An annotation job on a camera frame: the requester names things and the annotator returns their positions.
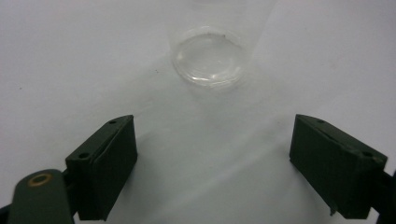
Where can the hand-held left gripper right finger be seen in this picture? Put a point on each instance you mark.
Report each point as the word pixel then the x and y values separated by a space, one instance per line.
pixel 336 168

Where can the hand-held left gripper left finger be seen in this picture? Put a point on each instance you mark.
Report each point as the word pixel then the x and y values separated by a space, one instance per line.
pixel 102 168

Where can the clear plastic cup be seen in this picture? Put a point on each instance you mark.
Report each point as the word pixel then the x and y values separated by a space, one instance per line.
pixel 209 59

